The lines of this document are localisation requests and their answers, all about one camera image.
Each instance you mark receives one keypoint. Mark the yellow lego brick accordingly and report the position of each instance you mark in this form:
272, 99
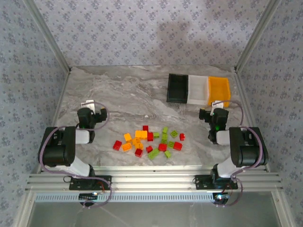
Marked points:
127, 136
135, 141
140, 145
144, 134
138, 134
126, 147

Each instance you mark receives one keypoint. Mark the yellow plastic bin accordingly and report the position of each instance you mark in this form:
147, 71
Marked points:
219, 88

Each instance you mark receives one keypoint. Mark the small circuit board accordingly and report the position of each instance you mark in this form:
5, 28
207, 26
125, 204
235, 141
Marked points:
88, 196
221, 197

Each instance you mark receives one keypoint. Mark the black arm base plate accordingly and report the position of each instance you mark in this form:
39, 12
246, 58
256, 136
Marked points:
201, 182
106, 180

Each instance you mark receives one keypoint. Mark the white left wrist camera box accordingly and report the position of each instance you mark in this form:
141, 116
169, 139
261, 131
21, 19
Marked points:
87, 104

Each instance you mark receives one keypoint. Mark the long green lego brick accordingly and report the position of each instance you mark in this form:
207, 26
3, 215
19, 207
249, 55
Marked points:
154, 153

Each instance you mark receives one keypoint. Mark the red lego brick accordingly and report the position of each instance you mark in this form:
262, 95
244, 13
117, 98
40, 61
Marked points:
162, 147
139, 153
145, 128
150, 136
177, 145
182, 136
117, 144
149, 149

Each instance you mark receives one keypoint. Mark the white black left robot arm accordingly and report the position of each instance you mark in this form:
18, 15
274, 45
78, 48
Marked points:
59, 151

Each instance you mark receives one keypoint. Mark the black plastic bin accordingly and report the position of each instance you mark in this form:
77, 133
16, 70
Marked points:
176, 87

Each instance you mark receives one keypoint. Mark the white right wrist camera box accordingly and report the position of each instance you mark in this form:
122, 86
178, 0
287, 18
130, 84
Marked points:
219, 104

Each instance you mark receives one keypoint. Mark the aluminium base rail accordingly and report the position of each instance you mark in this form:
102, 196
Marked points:
154, 177

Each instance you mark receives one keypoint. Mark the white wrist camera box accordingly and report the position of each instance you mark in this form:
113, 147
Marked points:
219, 104
87, 104

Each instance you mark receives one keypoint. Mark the white plastic bin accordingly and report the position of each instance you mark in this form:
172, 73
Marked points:
197, 89

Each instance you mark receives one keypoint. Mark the aluminium frame post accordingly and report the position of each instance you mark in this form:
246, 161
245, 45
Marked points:
255, 35
49, 35

